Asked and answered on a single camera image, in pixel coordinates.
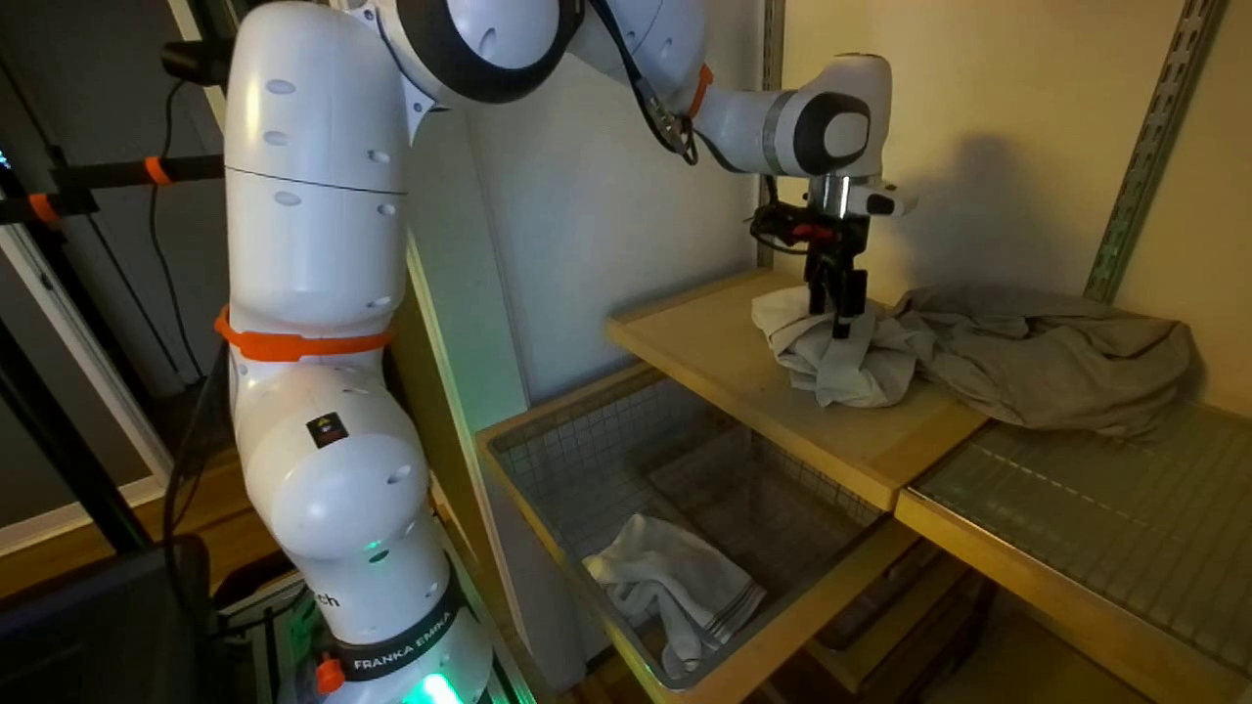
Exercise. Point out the dark grey crumpled cloth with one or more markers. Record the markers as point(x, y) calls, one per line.
point(1071, 366)

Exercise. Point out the slotted metal upright rail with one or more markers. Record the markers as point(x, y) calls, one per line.
point(1155, 141)

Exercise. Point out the black diagonal stand leg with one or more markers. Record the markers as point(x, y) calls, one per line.
point(72, 442)

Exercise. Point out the orange clip at robot base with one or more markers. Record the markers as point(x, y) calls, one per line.
point(332, 675)

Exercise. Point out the white closet side panel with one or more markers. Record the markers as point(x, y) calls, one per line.
point(587, 259)

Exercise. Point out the black box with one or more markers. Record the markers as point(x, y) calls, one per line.
point(93, 640)

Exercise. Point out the wooden shelf board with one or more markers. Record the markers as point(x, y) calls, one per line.
point(729, 353)

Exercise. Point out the white folded towel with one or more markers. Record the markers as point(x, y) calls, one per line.
point(680, 593)

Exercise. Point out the black stand crossbar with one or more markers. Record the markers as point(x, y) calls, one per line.
point(93, 177)

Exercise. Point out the black gripper body red accent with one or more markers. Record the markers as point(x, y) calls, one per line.
point(836, 257)

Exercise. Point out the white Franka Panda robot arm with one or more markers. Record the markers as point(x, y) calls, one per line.
point(313, 197)

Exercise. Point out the orange clamp on stand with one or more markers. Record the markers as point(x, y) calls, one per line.
point(158, 169)
point(42, 208)

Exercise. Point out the white framed board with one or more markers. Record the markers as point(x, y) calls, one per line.
point(119, 392)

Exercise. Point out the grey mesh shelf wooden edge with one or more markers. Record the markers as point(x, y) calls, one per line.
point(1110, 523)

